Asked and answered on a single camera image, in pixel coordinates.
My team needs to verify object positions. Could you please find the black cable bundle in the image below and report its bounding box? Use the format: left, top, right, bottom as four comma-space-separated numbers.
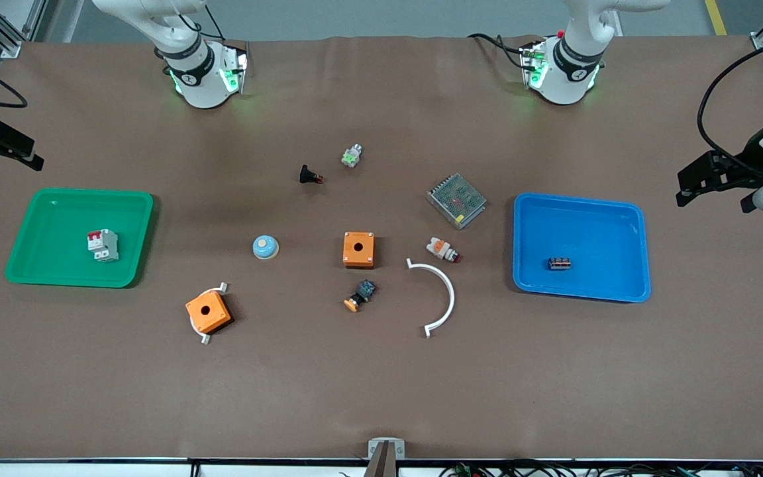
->
440, 460, 763, 477

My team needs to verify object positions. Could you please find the white red circuit breaker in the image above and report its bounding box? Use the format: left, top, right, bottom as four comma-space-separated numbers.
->
87, 229, 121, 263

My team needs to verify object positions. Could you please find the metal mesh power supply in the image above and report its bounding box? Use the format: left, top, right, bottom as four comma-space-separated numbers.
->
427, 173, 488, 231

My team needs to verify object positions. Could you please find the white curved bracket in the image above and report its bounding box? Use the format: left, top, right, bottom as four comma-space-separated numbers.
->
406, 258, 456, 339
189, 282, 230, 346

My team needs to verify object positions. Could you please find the black right base cable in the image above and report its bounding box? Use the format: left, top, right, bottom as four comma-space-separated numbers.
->
176, 0, 227, 42

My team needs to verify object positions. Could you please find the white table edge rail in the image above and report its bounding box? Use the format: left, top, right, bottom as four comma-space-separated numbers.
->
0, 457, 763, 477

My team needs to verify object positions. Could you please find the brown bar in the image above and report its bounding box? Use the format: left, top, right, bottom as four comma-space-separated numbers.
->
363, 443, 398, 477

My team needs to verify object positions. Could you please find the blue plastic tray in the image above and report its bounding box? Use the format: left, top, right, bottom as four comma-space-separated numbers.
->
512, 192, 652, 304

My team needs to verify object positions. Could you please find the black base cable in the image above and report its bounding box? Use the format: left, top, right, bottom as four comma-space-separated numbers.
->
466, 32, 529, 71
176, 0, 227, 42

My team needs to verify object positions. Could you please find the grey metal bracket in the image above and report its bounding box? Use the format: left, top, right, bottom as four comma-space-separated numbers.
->
367, 437, 406, 460

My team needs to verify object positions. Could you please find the orange blue push button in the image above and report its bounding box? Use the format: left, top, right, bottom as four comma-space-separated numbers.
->
344, 279, 378, 313

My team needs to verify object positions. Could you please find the black left base cable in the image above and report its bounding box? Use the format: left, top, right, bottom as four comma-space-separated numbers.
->
466, 32, 529, 71

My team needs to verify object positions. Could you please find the green plastic tray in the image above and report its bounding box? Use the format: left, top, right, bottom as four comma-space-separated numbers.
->
4, 188, 155, 290

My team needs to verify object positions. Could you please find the brown table mat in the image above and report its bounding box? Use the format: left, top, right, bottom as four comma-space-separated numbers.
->
0, 34, 763, 461

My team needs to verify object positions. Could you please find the red white push button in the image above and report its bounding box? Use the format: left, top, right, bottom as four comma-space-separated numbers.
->
426, 238, 462, 264

